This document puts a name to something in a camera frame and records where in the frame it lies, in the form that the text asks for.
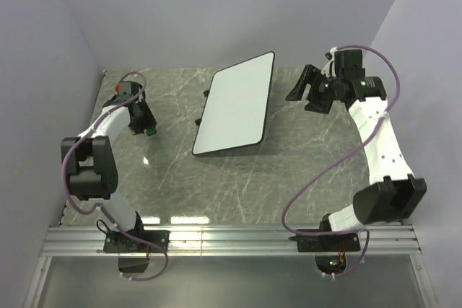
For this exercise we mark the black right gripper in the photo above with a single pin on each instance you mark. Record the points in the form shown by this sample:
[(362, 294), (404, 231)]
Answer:
[(311, 75)]

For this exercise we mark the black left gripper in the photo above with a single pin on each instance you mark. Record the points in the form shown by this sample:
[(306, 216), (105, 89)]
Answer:
[(148, 121)]

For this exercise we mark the green whiteboard eraser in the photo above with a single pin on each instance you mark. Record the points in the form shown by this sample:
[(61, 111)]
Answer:
[(151, 131)]

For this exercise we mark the white whiteboard black frame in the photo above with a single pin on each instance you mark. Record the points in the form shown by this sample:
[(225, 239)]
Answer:
[(236, 106)]

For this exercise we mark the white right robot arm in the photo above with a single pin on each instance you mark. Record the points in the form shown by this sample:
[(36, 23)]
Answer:
[(394, 191)]

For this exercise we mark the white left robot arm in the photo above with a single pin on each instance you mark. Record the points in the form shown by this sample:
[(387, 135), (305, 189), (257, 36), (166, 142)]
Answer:
[(89, 173)]

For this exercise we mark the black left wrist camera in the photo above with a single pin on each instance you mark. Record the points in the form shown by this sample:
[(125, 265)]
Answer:
[(128, 89)]

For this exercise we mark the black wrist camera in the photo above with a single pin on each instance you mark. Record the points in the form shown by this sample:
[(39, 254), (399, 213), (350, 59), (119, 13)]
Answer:
[(348, 64), (128, 89)]

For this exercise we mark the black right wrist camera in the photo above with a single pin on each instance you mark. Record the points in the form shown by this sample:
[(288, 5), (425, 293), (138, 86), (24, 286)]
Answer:
[(348, 64)]

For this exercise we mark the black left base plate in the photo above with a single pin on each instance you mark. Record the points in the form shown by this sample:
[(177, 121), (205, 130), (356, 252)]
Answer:
[(115, 242)]

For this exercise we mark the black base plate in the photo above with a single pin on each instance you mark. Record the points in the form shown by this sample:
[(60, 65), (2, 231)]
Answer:
[(115, 242), (327, 243)]

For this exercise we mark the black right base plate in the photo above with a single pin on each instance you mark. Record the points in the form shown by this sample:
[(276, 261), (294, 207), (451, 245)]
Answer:
[(327, 243)]

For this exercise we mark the aluminium front rail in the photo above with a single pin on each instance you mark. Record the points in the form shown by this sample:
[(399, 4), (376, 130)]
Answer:
[(219, 241)]

